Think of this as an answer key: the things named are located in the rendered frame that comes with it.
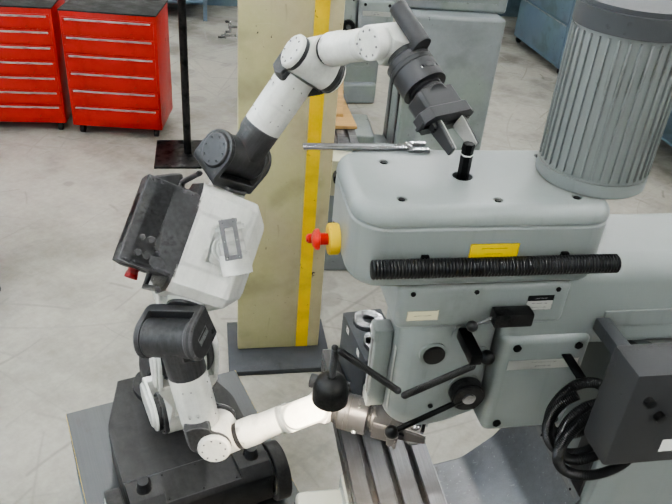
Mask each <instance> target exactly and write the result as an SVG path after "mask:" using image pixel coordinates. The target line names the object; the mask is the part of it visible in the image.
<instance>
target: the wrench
mask: <svg viewBox="0 0 672 504"><path fill-rule="evenodd" d="M425 145H426V142H425V141H410V142H405V143H404V144H388V143H303V149H304V150H408V152H409V153H430V149H429V148H413V147H425Z"/></svg>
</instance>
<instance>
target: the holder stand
mask: <svg viewBox="0 0 672 504"><path fill-rule="evenodd" d="M372 319H376V320H381V319H386V318H385V316H384V314H383V312H382V310H381V309H372V310H360V311H354V312H345V313H343V320H342V330H341V340H340V347H341V348H343V349H344V350H346V351H347V352H349V353H350V354H351V355H353V356H354V357H356V358H357V359H359V360H360V361H361V362H363V363H365V364H366V365H368V358H369V350H370V343H369V344H366V343H365V337H371V335H372V333H371V322H372ZM339 362H340V365H341V367H342V369H343V372H344V374H345V377H346V379H347V381H348V382H351V383H350V389H351V391H352V393H353V394H357V395H361V396H363V394H362V392H363V384H365V381H366V373H365V372H364V371H362V370H361V369H359V368H358V367H356V366H355V365H354V364H352V363H351V362H349V361H348V360H346V359H345V358H343V357H341V356H340V355H339Z"/></svg>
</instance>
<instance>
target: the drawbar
mask: <svg viewBox="0 0 672 504"><path fill-rule="evenodd" d="M474 148H475V144H474V143H473V142H470V141H465V142H463V145H462V151H461V153H462V154H463V155H465V156H471V155H473V153H474ZM472 158H473V156H472V157H471V158H468V157H463V156H462V155H461V156H460V161H459V167H458V172H457V177H456V179H458V180H462V181H468V178H469V173H470V168H471V163H472Z"/></svg>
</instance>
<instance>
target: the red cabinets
mask: <svg viewBox="0 0 672 504"><path fill-rule="evenodd" d="M167 2H168V0H68V1H67V2H65V0H0V122H42V123H58V129H59V130H63V129H64V123H67V121H68V119H69V117H70V115H71V113H72V118H73V124H74V125H80V131H81V132H86V129H87V126H102V127H118V128H134V129H150V130H154V136H156V137H159V130H162V129H163V127H164V125H165V123H166V121H167V119H168V117H169V115H170V113H171V111H172V108H173V104H172V84H171V65H170V46H169V26H168V7H167Z"/></svg>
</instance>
